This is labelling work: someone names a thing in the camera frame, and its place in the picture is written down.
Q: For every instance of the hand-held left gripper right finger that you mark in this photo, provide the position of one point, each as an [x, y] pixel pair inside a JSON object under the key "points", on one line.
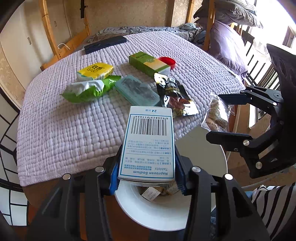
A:
{"points": [[181, 179]]}

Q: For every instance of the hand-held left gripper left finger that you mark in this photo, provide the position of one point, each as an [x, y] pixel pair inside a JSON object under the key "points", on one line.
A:
{"points": [[113, 178]]}

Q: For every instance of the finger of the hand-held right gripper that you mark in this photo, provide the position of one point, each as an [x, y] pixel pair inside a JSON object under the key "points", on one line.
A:
{"points": [[226, 140], [233, 98]]}

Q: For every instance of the clear plastic snack wrapper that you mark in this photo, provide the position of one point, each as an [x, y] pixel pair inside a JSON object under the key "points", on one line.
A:
{"points": [[216, 111]]}

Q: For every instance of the white round bin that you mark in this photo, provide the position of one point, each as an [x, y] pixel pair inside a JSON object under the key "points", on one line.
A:
{"points": [[148, 213]]}

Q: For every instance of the white medicine box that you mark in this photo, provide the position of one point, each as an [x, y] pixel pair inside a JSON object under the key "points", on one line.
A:
{"points": [[148, 143]]}

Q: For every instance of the black snack wrapper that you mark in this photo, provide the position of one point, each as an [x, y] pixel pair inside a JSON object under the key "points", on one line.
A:
{"points": [[173, 92]]}

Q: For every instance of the red plastic lid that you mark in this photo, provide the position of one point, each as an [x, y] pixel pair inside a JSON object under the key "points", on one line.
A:
{"points": [[170, 61]]}

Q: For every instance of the green chip bag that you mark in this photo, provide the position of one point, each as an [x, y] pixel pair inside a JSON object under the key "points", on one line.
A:
{"points": [[87, 92]]}

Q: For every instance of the teal tissue pack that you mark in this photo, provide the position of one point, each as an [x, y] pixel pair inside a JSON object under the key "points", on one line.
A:
{"points": [[136, 90]]}

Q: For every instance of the green cardboard box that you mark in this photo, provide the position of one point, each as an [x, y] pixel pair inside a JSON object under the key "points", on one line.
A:
{"points": [[143, 61]]}

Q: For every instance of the yellow snack packet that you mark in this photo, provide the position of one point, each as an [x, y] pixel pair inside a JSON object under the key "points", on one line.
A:
{"points": [[96, 69]]}

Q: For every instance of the small paper wrapper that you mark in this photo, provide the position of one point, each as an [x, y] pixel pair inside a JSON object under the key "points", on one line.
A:
{"points": [[150, 193]]}

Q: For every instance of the dark wooden railing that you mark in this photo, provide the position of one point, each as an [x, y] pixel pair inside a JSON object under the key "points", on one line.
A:
{"points": [[252, 58]]}

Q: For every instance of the purple bedding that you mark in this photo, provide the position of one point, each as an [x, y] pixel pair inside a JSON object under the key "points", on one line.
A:
{"points": [[226, 46]]}

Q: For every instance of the lavender quilted blanket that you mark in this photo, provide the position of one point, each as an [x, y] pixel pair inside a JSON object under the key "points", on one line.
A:
{"points": [[69, 129]]}

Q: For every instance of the striped shirt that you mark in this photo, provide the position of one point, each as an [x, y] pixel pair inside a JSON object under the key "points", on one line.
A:
{"points": [[272, 208]]}

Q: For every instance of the grey duvet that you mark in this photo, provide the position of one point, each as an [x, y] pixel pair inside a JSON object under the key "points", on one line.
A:
{"points": [[185, 30]]}

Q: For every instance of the grey bunk bedding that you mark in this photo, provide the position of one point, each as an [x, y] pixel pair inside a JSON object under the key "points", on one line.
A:
{"points": [[231, 11]]}

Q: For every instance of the white panel folding screen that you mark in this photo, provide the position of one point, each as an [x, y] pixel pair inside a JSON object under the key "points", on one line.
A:
{"points": [[9, 143]]}

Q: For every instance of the dark blue flat case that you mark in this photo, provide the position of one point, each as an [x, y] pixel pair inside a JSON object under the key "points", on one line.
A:
{"points": [[104, 44]]}

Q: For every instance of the white wardrobe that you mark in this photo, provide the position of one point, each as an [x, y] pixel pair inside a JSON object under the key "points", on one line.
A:
{"points": [[23, 58]]}

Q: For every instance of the wooden bunk bed frame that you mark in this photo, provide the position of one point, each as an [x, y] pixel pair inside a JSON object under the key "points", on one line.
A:
{"points": [[49, 34]]}

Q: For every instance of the black wall bracket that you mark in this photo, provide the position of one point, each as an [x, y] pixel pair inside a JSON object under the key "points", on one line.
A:
{"points": [[82, 9]]}

